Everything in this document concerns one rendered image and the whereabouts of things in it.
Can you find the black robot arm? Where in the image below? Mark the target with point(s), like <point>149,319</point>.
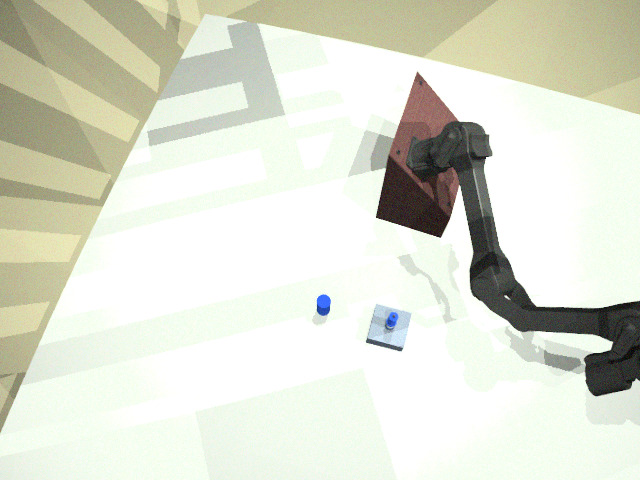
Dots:
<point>465,146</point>

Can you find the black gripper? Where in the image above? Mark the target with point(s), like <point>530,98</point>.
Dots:
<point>631,352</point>

